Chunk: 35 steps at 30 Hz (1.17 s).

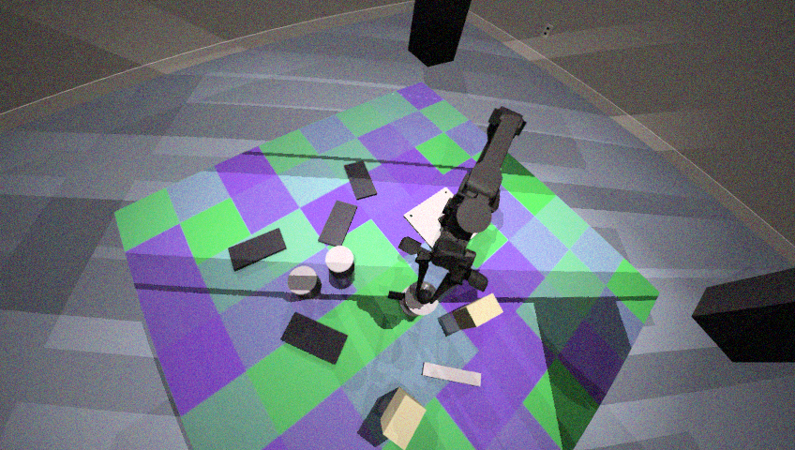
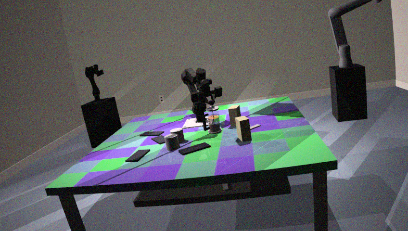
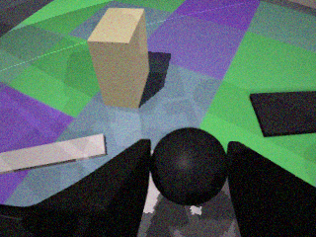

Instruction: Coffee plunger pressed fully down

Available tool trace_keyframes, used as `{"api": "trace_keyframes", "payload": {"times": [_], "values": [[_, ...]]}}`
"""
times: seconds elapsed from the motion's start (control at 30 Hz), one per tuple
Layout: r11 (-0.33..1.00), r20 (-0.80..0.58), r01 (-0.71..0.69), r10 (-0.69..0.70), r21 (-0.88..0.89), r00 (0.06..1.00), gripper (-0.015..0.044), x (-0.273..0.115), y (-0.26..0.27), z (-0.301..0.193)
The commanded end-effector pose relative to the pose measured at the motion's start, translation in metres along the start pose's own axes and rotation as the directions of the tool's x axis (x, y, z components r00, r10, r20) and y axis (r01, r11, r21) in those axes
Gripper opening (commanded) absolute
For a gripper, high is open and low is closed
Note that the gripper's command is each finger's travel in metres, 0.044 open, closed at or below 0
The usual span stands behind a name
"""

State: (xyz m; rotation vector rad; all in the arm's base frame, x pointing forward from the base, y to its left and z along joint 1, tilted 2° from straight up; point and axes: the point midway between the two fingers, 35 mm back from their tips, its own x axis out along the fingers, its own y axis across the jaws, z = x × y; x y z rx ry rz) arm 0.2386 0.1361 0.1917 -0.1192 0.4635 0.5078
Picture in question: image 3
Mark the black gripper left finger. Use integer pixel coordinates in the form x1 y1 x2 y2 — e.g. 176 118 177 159
0 138 151 237

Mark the tan rectangular block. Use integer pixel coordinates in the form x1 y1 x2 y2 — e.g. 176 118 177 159
87 8 149 110

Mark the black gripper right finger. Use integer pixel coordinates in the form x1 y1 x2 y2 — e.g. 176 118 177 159
226 141 316 237

